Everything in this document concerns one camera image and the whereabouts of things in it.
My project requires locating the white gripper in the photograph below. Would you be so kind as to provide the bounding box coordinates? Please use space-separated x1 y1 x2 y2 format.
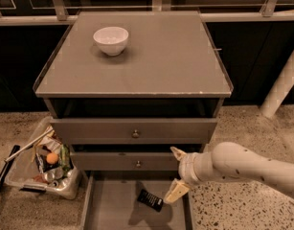
164 147 217 204

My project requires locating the black rxbar chocolate wrapper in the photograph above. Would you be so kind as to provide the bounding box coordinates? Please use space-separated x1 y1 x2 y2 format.
137 189 164 212

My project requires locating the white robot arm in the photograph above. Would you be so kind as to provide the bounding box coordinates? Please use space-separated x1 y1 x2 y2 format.
164 142 294 204

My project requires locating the brass top drawer knob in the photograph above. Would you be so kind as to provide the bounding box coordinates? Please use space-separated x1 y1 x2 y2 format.
131 129 140 139

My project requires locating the grey bottom drawer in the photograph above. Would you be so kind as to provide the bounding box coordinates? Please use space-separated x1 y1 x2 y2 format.
80 172 194 230

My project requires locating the grey drawer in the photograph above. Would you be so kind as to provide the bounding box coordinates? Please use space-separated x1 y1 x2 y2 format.
80 172 194 230
70 144 178 171
51 118 217 145

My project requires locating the grey middle drawer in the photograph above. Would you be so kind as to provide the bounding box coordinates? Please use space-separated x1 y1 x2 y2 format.
70 144 178 171

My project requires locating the grey drawer cabinet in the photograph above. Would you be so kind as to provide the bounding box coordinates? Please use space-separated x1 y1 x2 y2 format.
33 11 235 177

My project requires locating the grey top drawer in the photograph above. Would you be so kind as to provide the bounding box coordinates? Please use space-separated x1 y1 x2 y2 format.
51 118 217 145

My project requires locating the green snack packet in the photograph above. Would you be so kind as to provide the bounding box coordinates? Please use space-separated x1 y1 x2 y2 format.
59 145 72 173

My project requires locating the silver can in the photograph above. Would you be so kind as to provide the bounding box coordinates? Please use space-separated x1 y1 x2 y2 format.
43 167 63 183

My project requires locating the orange round fruit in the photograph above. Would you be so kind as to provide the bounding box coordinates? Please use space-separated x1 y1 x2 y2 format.
46 152 58 165

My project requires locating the clear plastic bin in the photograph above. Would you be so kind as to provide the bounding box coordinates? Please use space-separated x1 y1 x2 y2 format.
6 117 81 199

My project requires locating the white stick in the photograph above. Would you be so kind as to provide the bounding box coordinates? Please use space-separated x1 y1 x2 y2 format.
4 127 53 163

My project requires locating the white ceramic bowl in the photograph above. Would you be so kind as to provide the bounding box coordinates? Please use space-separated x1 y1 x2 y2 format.
93 27 129 56

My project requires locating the black flat bar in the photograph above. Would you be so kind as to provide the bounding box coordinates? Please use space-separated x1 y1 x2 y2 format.
0 145 20 191

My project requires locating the metal railing frame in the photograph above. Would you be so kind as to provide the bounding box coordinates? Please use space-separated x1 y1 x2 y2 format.
0 0 294 26

